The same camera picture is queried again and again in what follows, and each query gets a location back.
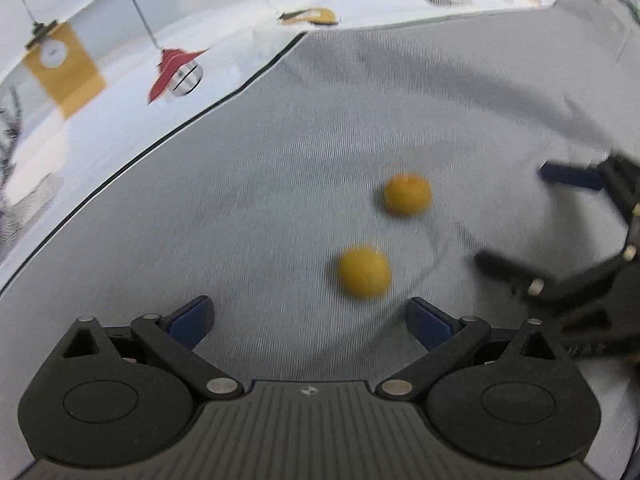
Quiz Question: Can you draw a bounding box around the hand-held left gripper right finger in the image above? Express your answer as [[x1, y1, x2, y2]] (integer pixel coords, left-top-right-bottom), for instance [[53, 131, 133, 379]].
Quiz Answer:
[[375, 297, 581, 404]]

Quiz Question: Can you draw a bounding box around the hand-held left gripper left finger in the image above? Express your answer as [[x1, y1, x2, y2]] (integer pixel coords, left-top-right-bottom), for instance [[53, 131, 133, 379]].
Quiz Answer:
[[37, 295, 246, 403]]

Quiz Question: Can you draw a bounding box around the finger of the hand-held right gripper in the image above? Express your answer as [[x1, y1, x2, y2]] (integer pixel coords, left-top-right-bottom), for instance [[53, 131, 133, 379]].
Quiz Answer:
[[474, 247, 640, 312], [539, 152, 640, 241]]

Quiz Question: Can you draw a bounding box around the grey bed sheet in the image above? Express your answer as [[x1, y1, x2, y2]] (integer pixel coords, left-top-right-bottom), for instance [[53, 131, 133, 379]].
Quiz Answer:
[[0, 0, 640, 480]]

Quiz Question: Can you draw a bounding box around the yellow round fruit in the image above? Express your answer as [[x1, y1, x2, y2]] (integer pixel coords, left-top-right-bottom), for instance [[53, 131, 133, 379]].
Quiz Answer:
[[384, 173, 432, 218], [337, 245, 392, 299]]

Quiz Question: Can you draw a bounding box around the white printed blanket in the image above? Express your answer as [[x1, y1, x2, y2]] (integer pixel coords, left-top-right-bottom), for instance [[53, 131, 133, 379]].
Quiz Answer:
[[0, 0, 576, 301]]

